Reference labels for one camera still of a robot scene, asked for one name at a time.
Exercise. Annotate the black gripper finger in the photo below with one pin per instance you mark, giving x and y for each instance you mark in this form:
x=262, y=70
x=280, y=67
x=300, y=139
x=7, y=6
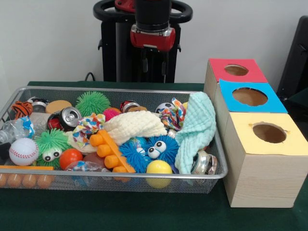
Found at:
x=144, y=61
x=164, y=65

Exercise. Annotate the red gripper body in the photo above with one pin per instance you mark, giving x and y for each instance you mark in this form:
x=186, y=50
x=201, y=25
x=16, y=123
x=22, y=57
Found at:
x=154, y=41

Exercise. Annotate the polka dot cloth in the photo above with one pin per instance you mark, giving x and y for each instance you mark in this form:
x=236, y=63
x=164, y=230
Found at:
x=172, y=118

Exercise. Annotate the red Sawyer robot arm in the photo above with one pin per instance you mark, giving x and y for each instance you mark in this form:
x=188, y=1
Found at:
x=151, y=14

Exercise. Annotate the shallow clear mesh bin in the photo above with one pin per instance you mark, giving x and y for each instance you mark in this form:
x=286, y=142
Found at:
x=134, y=185

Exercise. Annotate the wooden box with three holes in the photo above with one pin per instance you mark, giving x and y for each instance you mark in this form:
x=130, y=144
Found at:
x=264, y=183

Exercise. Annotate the mint green knitted cloth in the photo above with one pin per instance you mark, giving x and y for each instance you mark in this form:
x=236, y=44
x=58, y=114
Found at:
x=197, y=120

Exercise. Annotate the green spiky ball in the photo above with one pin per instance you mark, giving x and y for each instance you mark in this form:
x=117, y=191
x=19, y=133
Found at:
x=92, y=103

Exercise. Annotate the cream knitted cloth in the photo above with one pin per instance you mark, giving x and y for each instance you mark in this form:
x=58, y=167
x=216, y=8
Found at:
x=130, y=127

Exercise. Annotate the blue spiky toy with eyes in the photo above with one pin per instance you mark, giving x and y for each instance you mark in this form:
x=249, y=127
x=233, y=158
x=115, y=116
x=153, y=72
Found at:
x=134, y=154

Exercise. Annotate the long orange toy block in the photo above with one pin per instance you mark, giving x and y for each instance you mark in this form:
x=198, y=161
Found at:
x=108, y=149

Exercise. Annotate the yellow ball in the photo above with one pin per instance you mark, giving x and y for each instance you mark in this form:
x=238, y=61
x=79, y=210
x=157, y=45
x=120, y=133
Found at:
x=158, y=168

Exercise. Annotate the orange ball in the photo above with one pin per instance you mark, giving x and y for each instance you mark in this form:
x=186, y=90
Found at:
x=71, y=158

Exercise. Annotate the green spiky toy with eyes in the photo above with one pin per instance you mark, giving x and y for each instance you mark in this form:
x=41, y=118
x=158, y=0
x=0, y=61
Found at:
x=51, y=144

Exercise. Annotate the black upright panel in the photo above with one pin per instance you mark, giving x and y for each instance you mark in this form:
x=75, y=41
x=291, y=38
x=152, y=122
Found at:
x=296, y=60

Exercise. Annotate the dark green tablecloth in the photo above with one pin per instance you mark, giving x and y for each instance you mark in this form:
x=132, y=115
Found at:
x=120, y=211
x=299, y=95

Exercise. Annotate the white baseball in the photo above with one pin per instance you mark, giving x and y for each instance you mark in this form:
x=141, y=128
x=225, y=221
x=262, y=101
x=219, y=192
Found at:
x=23, y=151

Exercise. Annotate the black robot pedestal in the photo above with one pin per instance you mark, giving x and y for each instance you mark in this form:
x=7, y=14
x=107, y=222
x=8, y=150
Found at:
x=109, y=48

